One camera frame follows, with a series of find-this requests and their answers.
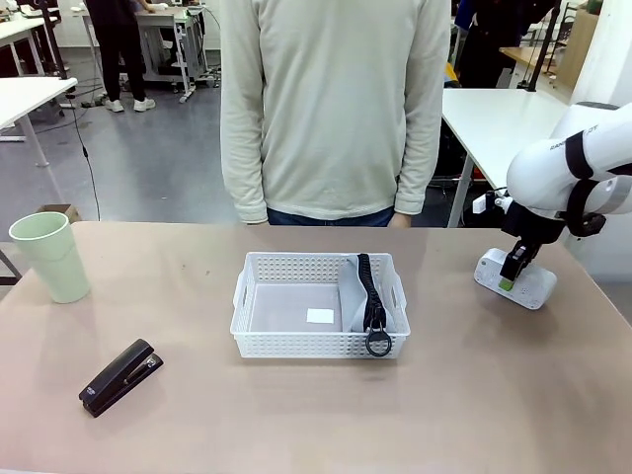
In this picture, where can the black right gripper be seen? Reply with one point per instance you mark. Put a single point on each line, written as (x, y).
(530, 224)

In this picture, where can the white power strip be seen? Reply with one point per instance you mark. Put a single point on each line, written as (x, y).
(535, 291)

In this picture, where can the black stapler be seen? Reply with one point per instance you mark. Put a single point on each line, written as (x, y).
(116, 377)

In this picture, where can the person left forearm cream sleeve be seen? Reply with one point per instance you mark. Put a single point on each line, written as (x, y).
(419, 163)

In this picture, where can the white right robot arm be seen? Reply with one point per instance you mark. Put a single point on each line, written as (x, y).
(543, 168)

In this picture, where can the person right forearm cream sleeve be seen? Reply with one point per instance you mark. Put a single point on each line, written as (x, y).
(242, 163)

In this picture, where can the white perforated plastic basket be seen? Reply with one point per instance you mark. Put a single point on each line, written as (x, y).
(296, 345)

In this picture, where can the person left hand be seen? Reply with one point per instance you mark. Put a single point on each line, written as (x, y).
(401, 220)

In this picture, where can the large white table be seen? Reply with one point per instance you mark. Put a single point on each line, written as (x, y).
(498, 123)

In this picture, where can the grey pouch with black zipper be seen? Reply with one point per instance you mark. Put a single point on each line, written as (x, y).
(351, 296)

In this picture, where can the blue jeans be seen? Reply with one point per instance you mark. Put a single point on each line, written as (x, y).
(331, 217)

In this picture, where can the wooden table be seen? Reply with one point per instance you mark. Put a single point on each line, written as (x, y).
(530, 59)

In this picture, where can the white paper label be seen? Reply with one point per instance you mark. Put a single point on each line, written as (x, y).
(320, 316)

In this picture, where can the black tripod stand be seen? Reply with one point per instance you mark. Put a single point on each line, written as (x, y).
(540, 44)

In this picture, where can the person in dark clothes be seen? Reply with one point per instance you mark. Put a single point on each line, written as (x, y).
(489, 44)

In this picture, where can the tall cardboard box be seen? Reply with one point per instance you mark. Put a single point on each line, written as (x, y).
(580, 44)

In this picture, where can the person torso in cream sweater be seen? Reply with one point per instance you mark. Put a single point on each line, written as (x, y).
(336, 99)

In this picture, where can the grey desk on wheels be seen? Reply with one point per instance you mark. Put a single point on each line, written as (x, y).
(163, 29)

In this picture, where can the person in black clothes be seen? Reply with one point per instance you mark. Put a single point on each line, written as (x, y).
(118, 49)

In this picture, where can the small cardboard box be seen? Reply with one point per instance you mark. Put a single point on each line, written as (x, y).
(61, 210)

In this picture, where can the light green plastic cup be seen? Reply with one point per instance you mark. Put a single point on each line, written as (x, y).
(54, 266)

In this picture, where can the black pole stand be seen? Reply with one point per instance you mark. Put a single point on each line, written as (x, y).
(54, 39)

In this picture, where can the white table with metal legs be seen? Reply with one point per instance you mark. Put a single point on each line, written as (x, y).
(29, 96)

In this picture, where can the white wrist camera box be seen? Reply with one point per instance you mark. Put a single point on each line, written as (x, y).
(481, 203)

